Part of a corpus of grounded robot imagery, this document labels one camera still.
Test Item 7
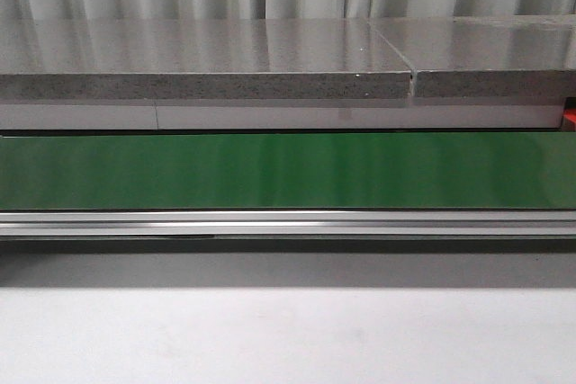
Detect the red plastic tray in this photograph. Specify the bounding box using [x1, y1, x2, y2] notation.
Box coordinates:
[562, 108, 576, 132]

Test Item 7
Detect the white base panel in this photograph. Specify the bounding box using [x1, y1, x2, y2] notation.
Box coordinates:
[1, 98, 564, 130]

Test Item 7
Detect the grey stone slab left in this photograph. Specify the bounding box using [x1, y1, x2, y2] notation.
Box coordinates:
[1, 19, 410, 102]

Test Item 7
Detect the green conveyor belt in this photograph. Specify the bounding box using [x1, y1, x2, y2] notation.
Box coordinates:
[1, 132, 575, 210]

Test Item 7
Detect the grey stone slab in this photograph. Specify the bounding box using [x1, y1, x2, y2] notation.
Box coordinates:
[369, 15, 575, 104]
[1, 19, 410, 102]

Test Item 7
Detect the grey stone slab right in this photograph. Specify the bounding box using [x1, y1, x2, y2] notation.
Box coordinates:
[369, 15, 575, 104]

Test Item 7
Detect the aluminium conveyor side rail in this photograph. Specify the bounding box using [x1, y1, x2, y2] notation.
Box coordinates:
[1, 210, 575, 239]

